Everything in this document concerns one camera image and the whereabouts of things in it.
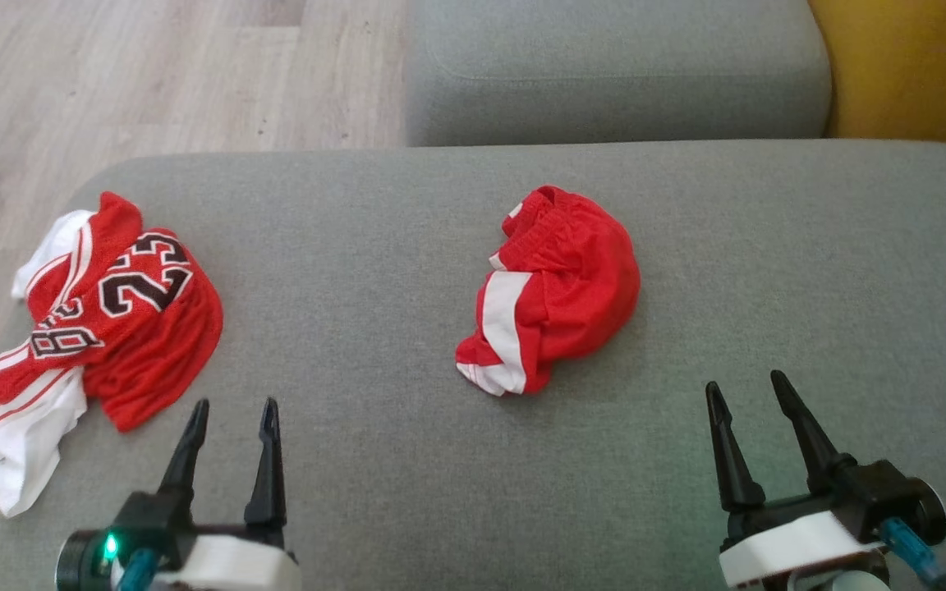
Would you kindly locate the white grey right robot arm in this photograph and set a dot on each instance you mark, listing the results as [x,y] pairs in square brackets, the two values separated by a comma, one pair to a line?
[859,581]

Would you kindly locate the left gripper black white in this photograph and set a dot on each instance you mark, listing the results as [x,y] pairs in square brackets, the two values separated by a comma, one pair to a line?
[227,566]

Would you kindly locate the red basketball jersey number 23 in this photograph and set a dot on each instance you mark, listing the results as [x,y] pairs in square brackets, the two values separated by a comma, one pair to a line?
[153,345]

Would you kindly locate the yellow cushion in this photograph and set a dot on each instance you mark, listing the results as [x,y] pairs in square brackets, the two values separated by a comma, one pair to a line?
[916,66]

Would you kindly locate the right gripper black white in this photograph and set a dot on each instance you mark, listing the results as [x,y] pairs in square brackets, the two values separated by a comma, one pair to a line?
[801,538]

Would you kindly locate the grey fabric sofa seat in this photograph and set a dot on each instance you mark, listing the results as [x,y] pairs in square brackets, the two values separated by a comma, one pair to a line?
[407,246]

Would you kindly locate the red shorts with white stripes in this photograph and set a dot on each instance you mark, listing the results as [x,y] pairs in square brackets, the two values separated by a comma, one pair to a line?
[580,287]

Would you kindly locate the grey fabric sofa cushion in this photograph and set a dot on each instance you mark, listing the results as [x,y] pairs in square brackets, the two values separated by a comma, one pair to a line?
[604,66]

